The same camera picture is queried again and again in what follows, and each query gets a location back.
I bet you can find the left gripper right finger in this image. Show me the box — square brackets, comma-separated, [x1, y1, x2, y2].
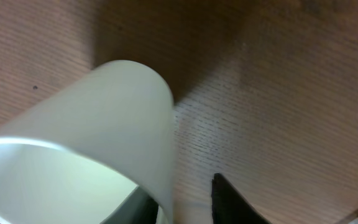
[211, 173, 270, 224]

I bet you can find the grey plastic cup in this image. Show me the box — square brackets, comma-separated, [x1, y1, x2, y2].
[0, 60, 176, 223]

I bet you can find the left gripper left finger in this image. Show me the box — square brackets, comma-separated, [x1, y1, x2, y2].
[101, 187, 158, 224]

